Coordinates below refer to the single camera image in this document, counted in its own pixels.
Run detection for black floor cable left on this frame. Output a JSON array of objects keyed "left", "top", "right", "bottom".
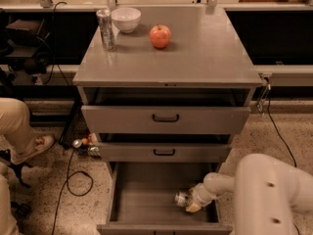
[{"left": 50, "top": 149, "right": 95, "bottom": 235}]

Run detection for grey middle drawer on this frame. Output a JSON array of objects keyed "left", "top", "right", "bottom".
[{"left": 97, "top": 134, "right": 231, "bottom": 163}]

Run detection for grey drawer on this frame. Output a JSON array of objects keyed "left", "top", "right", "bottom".
[
  {"left": 82, "top": 90, "right": 250, "bottom": 135},
  {"left": 97, "top": 134, "right": 231, "bottom": 163},
  {"left": 97, "top": 163, "right": 232, "bottom": 235}
]

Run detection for grey metal drawer cabinet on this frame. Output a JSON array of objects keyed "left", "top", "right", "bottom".
[{"left": 71, "top": 5, "right": 264, "bottom": 168}]

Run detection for grey bottom drawer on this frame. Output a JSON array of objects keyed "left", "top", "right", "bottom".
[{"left": 97, "top": 163, "right": 232, "bottom": 235}]

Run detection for tall silver can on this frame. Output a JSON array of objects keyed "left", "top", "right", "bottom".
[{"left": 96, "top": 8, "right": 116, "bottom": 51}]

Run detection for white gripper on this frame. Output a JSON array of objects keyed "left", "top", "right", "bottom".
[{"left": 185, "top": 183, "right": 217, "bottom": 213}]

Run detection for white bowl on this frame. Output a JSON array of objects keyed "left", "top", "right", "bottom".
[{"left": 112, "top": 8, "right": 141, "bottom": 33}]

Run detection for black chair base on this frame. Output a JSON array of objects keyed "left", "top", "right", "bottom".
[{"left": 0, "top": 149, "right": 31, "bottom": 218}]

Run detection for red apple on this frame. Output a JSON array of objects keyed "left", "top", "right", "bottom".
[{"left": 150, "top": 24, "right": 171, "bottom": 49}]

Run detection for person's leg beige trousers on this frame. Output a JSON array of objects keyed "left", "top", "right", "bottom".
[{"left": 0, "top": 98, "right": 35, "bottom": 235}]

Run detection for black equipment on left shelf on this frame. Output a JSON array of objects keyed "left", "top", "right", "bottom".
[{"left": 0, "top": 12, "right": 51, "bottom": 75}]

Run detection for pile of cans on floor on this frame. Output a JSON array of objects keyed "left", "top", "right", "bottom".
[{"left": 71, "top": 134, "right": 100, "bottom": 158}]

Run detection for grey top drawer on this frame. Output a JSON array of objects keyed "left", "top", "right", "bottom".
[{"left": 82, "top": 90, "right": 250, "bottom": 135}]

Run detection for white red sneaker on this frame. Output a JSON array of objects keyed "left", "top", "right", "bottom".
[{"left": 11, "top": 135, "right": 55, "bottom": 165}]

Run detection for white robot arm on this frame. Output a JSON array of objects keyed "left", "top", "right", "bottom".
[{"left": 186, "top": 154, "right": 313, "bottom": 235}]

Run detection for black cable right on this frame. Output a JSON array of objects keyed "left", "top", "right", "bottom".
[{"left": 266, "top": 95, "right": 298, "bottom": 168}]

